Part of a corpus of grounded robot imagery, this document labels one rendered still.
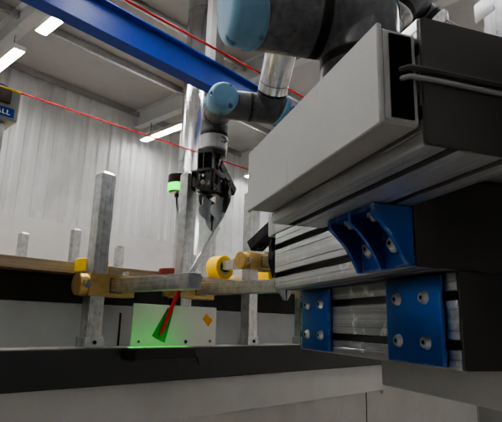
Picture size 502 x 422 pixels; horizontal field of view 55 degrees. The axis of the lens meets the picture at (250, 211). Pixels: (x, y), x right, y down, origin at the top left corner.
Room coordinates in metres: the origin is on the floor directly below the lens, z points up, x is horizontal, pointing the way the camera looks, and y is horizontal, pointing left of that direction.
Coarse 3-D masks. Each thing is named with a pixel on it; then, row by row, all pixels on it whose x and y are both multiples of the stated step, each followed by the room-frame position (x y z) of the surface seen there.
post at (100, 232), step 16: (96, 176) 1.11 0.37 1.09; (112, 176) 1.11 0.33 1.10; (96, 192) 1.10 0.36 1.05; (112, 192) 1.11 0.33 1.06; (96, 208) 1.10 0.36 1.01; (112, 208) 1.12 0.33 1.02; (96, 224) 1.09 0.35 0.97; (96, 240) 1.09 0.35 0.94; (96, 256) 1.10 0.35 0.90; (96, 272) 1.10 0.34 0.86; (96, 304) 1.10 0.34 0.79; (80, 320) 1.11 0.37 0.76; (96, 320) 1.11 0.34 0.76; (80, 336) 1.11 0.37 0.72; (96, 336) 1.11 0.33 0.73
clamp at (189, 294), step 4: (204, 280) 1.31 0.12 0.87; (164, 292) 1.27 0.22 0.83; (168, 292) 1.26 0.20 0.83; (172, 292) 1.25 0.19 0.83; (184, 292) 1.27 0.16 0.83; (188, 292) 1.27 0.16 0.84; (192, 292) 1.28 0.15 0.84; (168, 296) 1.26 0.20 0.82; (172, 296) 1.26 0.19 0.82; (180, 296) 1.26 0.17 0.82; (184, 296) 1.27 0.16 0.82; (188, 296) 1.27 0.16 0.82; (192, 296) 1.28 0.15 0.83; (196, 296) 1.29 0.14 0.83; (200, 296) 1.30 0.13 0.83; (204, 296) 1.31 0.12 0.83; (208, 296) 1.32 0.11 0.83; (212, 296) 1.33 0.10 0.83; (200, 300) 1.36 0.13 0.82; (204, 300) 1.36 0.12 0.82; (208, 300) 1.35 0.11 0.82
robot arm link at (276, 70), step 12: (264, 60) 1.06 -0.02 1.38; (276, 60) 1.04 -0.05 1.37; (288, 60) 1.04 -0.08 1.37; (264, 72) 1.07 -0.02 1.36; (276, 72) 1.06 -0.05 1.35; (288, 72) 1.06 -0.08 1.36; (264, 84) 1.09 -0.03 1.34; (276, 84) 1.08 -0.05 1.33; (288, 84) 1.10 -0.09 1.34; (252, 96) 1.12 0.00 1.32; (264, 96) 1.11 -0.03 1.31; (276, 96) 1.10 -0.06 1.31; (252, 108) 1.12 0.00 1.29; (264, 108) 1.13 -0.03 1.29; (276, 108) 1.13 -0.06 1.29; (288, 108) 1.14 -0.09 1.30; (252, 120) 1.15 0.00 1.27; (264, 120) 1.15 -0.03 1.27; (276, 120) 1.15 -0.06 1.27
